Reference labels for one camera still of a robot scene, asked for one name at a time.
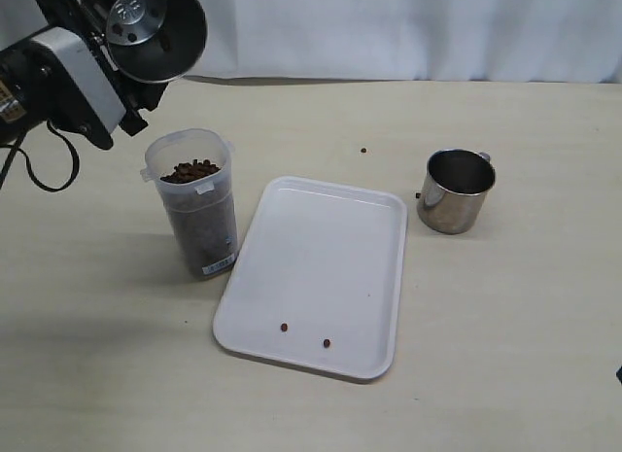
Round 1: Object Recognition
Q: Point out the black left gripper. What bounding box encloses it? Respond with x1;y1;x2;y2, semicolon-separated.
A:
26;0;168;136

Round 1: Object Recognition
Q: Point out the white rectangular tray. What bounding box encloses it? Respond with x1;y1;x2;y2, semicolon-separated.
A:
213;176;408;382

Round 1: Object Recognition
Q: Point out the clear plastic tall container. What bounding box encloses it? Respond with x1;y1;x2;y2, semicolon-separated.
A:
141;128;239;279

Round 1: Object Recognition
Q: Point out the white curtain backdrop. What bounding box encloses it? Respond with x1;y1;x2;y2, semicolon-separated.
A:
0;0;622;85

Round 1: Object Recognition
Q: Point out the steel mug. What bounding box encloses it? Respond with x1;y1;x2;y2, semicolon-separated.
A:
416;149;497;235
105;0;208;84

